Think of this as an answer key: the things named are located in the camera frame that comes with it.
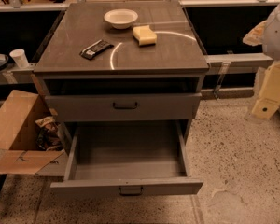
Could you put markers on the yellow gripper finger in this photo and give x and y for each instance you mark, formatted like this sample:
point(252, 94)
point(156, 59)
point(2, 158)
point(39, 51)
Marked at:
point(254, 36)
point(268, 100)

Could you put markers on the yellow sponge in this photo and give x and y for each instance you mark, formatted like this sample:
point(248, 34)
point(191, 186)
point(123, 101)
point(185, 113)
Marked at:
point(144, 35)

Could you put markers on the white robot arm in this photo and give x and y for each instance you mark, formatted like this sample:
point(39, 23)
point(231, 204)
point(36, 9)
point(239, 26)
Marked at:
point(267, 34)

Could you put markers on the closed grey upper drawer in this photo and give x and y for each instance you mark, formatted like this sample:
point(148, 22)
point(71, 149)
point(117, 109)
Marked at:
point(69, 108)

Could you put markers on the grey drawer cabinet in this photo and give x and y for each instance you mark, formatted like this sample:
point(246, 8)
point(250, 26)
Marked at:
point(174, 64)

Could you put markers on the open grey lower drawer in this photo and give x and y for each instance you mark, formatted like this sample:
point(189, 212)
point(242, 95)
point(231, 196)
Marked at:
point(142, 158)

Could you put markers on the white bowl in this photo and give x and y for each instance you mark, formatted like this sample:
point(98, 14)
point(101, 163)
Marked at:
point(121, 18)

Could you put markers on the black snack bar wrapper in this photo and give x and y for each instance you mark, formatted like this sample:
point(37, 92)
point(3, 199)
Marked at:
point(95, 49)

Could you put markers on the crumpled snack bag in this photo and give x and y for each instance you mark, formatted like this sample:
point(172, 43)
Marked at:
point(48, 138)

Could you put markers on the white paper cup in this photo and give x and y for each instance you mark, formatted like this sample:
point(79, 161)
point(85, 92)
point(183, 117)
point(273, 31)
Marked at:
point(19, 57)

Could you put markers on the brown cardboard box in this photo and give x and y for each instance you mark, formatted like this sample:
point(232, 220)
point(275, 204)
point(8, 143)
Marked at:
point(18, 133)

